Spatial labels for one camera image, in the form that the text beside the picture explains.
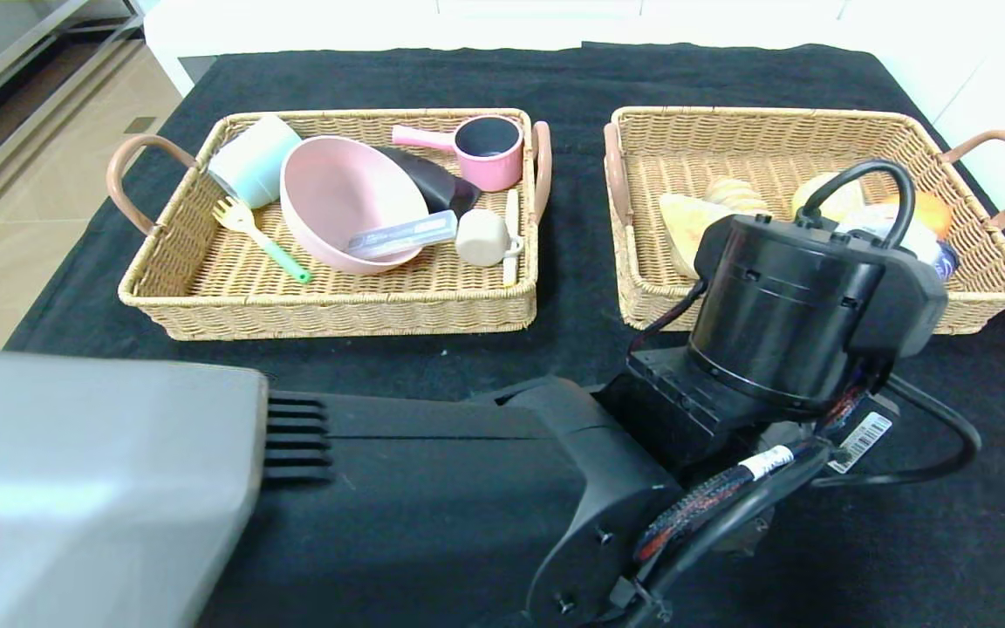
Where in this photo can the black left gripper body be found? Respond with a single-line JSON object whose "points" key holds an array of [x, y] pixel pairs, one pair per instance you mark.
{"points": [[871, 443]]}

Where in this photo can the white fruit drink carton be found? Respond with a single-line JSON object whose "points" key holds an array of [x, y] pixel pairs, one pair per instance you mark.
{"points": [[921, 235]]}

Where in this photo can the pink plastic bowl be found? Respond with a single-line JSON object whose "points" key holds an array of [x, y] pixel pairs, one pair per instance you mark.
{"points": [[337, 192]]}

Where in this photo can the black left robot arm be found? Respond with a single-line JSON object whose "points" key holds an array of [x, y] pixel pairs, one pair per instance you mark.
{"points": [[468, 488]]}

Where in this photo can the small dark blue can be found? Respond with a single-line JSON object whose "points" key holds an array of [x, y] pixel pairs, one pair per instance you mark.
{"points": [[949, 260]]}

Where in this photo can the orange fruit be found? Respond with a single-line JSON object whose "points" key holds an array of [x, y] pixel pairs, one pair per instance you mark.
{"points": [[930, 209]]}

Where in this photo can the yellow lemon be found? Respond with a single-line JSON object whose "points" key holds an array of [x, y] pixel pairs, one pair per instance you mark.
{"points": [[838, 199]]}

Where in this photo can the striped bread roll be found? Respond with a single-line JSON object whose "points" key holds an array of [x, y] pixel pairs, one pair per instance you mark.
{"points": [[734, 194]]}

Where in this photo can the flat toasted bread slice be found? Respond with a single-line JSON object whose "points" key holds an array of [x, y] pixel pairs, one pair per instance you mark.
{"points": [[681, 228]]}

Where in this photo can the white plastic stick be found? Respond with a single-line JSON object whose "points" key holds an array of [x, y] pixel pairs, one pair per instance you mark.
{"points": [[512, 202]]}

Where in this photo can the small beige cup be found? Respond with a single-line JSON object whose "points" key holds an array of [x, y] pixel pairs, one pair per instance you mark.
{"points": [[481, 237]]}

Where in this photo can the pink toy saucepan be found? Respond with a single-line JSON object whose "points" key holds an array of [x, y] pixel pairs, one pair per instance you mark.
{"points": [[494, 171]]}

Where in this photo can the black oblong glasses case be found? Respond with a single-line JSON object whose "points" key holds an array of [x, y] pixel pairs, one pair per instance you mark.
{"points": [[441, 183]]}

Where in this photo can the yellow green toy fork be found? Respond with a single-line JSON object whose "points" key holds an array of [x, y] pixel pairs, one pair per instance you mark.
{"points": [[236, 216]]}

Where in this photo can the light blue plastic cup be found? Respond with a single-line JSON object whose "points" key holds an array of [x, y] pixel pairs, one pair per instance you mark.
{"points": [[254, 161]]}

